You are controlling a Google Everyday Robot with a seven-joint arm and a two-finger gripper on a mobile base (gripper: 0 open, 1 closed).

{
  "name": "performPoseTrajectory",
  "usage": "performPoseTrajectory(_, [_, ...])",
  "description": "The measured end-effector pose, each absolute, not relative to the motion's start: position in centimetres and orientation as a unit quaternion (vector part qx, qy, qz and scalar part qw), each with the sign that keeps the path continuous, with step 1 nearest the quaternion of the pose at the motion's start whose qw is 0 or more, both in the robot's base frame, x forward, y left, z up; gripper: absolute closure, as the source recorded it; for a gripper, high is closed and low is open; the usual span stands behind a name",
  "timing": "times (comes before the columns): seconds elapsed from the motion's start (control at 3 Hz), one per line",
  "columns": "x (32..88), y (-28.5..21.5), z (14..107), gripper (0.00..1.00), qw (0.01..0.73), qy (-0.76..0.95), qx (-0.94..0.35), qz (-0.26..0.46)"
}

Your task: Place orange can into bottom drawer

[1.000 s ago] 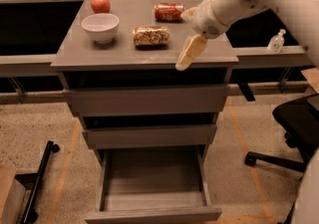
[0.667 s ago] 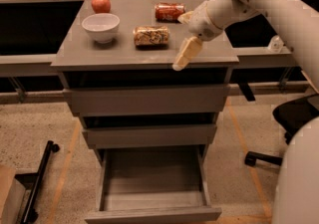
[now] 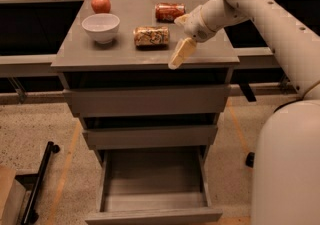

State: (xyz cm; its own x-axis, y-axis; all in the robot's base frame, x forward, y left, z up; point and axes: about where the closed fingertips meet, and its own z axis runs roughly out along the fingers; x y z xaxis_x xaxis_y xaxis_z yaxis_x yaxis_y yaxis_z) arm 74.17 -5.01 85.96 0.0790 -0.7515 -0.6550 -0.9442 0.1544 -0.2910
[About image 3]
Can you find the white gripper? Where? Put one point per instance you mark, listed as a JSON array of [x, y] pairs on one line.
[[197, 26]]

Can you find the orange patterned can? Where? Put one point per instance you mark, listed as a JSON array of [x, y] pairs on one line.
[[151, 36]]

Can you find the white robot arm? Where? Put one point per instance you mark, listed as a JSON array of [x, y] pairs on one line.
[[286, 165]]

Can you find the red soda can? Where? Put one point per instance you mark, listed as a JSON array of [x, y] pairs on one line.
[[169, 11]]

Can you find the grey top drawer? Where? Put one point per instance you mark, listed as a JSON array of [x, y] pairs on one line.
[[146, 101]]

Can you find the grey drawer cabinet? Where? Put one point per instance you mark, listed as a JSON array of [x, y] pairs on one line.
[[82, 63]]

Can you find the grey middle drawer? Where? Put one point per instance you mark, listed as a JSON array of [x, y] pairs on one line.
[[150, 137]]

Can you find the grey open bottom drawer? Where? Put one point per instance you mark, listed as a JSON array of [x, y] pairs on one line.
[[153, 186]]

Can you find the white ceramic bowl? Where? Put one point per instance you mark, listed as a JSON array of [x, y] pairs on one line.
[[102, 28]]

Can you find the red apple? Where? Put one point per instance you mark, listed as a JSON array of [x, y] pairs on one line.
[[101, 6]]

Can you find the black office chair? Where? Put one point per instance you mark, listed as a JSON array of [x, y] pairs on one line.
[[250, 159]]

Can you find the black rolling stand base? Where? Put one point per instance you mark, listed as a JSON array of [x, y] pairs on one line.
[[32, 182]]

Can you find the cardboard box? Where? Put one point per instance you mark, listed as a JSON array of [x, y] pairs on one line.
[[12, 193]]

